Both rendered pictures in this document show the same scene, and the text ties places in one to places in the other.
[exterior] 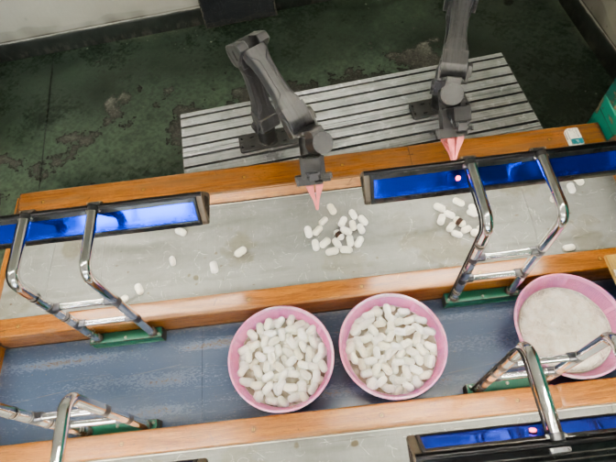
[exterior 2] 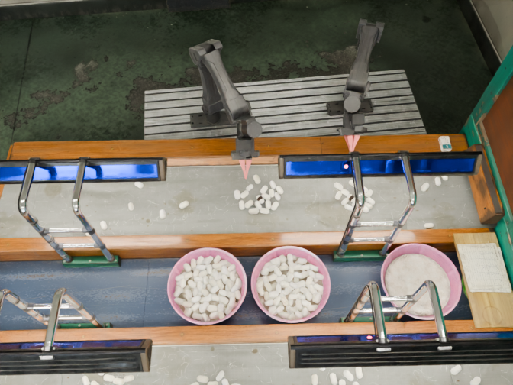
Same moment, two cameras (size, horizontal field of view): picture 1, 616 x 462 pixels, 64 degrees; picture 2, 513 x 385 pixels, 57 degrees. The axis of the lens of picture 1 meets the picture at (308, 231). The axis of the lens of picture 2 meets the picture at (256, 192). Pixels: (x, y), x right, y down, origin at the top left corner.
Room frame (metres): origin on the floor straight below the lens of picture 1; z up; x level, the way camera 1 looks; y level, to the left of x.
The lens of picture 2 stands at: (-0.20, -0.01, 2.31)
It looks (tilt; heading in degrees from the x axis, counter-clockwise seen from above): 60 degrees down; 356
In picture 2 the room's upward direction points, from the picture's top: straight up
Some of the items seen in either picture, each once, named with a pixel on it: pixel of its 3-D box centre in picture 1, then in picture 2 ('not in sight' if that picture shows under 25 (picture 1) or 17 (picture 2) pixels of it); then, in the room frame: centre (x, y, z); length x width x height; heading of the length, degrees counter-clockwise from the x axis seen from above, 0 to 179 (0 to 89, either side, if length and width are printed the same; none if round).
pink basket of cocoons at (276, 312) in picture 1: (282, 360); (208, 289); (0.34, 0.12, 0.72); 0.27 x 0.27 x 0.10
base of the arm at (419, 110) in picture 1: (440, 99); (351, 101); (1.13, -0.52, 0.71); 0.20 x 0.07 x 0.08; 92
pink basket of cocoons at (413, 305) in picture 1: (390, 348); (289, 286); (0.32, -0.16, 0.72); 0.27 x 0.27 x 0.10
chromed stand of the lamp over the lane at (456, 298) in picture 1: (490, 236); (369, 210); (0.51, -0.44, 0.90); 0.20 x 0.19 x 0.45; 87
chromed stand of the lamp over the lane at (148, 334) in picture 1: (98, 281); (77, 216); (0.56, 0.53, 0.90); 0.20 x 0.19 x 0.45; 87
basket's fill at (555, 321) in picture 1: (562, 330); (416, 285); (0.30, -0.60, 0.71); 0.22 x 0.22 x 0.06
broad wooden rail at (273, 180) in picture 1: (308, 189); (241, 162); (0.88, -0.02, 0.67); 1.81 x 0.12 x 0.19; 87
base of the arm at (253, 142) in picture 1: (267, 133); (212, 114); (1.11, 0.08, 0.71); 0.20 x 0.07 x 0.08; 92
